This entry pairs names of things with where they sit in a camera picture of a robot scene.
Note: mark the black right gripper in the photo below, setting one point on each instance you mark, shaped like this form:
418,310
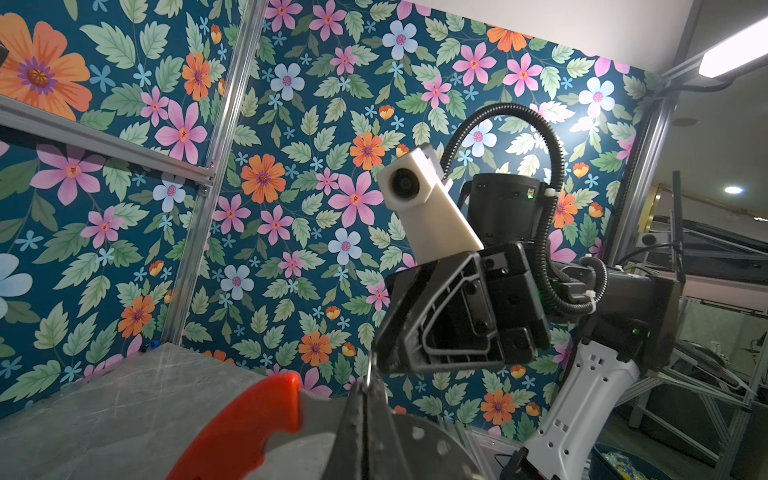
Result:
468,311

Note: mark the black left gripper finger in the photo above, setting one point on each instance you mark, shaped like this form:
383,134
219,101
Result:
373,442

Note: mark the red keyring opener tool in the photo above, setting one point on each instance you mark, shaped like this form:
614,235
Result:
273,412

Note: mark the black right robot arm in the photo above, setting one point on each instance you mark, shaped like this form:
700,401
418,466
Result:
627,322

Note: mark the dark bin of items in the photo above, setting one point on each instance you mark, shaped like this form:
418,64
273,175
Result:
610,463

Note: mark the aluminium back top beam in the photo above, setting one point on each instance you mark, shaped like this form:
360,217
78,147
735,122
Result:
28,119

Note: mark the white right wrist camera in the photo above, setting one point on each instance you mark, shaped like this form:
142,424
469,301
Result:
413,188

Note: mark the aluminium back right post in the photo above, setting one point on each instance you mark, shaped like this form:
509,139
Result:
220,146

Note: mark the aluminium post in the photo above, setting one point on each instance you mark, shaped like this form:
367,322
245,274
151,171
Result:
624,223
220,146

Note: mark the aluminium front right post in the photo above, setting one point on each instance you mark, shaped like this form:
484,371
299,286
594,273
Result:
624,223

